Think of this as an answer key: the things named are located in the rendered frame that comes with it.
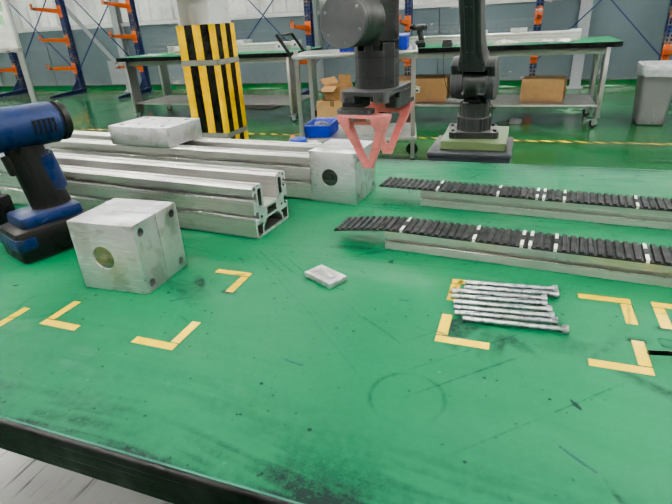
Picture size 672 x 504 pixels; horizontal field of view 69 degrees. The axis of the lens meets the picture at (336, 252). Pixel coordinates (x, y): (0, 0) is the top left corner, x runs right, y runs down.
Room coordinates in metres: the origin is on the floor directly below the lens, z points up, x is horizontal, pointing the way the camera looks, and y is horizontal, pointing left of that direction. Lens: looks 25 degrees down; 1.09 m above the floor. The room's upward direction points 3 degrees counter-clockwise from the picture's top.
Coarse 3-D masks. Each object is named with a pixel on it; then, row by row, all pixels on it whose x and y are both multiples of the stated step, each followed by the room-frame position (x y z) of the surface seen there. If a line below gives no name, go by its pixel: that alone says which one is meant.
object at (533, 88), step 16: (320, 80) 6.01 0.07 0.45; (336, 80) 6.20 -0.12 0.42; (400, 80) 5.61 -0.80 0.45; (416, 80) 5.56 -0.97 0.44; (432, 80) 5.50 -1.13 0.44; (448, 80) 5.57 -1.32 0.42; (528, 80) 5.18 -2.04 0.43; (544, 80) 5.11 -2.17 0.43; (560, 80) 5.04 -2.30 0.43; (336, 96) 5.87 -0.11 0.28; (416, 96) 5.56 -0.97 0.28; (432, 96) 5.50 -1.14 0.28; (448, 96) 5.68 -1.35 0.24; (528, 96) 5.17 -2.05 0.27; (544, 96) 5.10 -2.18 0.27; (560, 96) 5.03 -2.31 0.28; (320, 112) 5.86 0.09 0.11; (336, 112) 5.80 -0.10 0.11
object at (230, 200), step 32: (64, 160) 0.99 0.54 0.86; (96, 160) 0.95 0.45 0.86; (128, 160) 0.93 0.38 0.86; (96, 192) 0.86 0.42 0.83; (128, 192) 0.82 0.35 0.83; (160, 192) 0.79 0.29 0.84; (192, 192) 0.77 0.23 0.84; (224, 192) 0.73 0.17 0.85; (256, 192) 0.72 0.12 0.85; (192, 224) 0.77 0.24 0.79; (224, 224) 0.74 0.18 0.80; (256, 224) 0.71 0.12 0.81
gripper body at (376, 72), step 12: (360, 48) 0.67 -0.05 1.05; (372, 48) 0.65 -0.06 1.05; (384, 48) 0.65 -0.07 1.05; (396, 48) 0.67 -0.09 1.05; (360, 60) 0.66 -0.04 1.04; (372, 60) 0.65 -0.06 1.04; (384, 60) 0.65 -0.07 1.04; (396, 60) 0.66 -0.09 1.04; (360, 72) 0.66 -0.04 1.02; (372, 72) 0.65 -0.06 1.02; (384, 72) 0.65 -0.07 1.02; (396, 72) 0.66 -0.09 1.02; (360, 84) 0.66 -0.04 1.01; (372, 84) 0.65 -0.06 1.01; (384, 84) 0.65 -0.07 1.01; (396, 84) 0.66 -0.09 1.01; (408, 84) 0.70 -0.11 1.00; (348, 96) 0.64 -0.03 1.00; (360, 96) 0.63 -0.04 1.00; (372, 96) 0.63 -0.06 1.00; (384, 96) 0.62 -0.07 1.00
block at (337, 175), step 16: (336, 144) 0.92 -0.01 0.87; (368, 144) 0.91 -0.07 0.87; (320, 160) 0.87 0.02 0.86; (336, 160) 0.86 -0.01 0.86; (352, 160) 0.85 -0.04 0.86; (320, 176) 0.87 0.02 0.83; (336, 176) 0.86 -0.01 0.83; (352, 176) 0.85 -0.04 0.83; (368, 176) 0.90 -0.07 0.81; (320, 192) 0.87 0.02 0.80; (336, 192) 0.86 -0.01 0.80; (352, 192) 0.85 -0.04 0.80; (368, 192) 0.90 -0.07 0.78
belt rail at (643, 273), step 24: (408, 240) 0.64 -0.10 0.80; (432, 240) 0.62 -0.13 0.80; (456, 240) 0.61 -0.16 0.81; (504, 264) 0.58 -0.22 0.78; (528, 264) 0.57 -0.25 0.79; (552, 264) 0.55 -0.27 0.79; (576, 264) 0.55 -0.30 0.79; (600, 264) 0.53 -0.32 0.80; (624, 264) 0.52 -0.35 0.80; (648, 264) 0.51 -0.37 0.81
